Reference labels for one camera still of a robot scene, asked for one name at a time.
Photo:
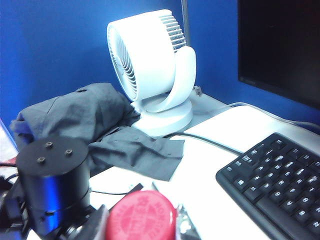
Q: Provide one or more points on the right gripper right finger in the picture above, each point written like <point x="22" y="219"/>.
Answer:
<point x="186" y="227"/>

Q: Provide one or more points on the red white plastic package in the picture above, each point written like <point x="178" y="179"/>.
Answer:
<point x="6" y="140"/>

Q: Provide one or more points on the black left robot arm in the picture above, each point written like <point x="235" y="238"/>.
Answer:
<point x="52" y="180"/>

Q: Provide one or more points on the white board platform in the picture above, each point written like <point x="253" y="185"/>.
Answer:
<point x="200" y="162"/>

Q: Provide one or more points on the white desk fan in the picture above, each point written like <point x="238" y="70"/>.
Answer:
<point x="145" y="57"/>

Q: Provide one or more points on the red bottle cap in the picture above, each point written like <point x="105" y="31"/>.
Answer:
<point x="140" y="215"/>

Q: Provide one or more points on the dark grey cloth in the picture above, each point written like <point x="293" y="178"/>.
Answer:
<point x="82" y="115"/>

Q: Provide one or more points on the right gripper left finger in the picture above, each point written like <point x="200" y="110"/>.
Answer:
<point x="97" y="225"/>

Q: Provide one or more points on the black computer monitor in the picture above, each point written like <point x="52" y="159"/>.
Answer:
<point x="280" y="45"/>

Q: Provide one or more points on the black computer keyboard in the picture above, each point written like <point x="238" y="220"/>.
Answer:
<point x="275" y="190"/>

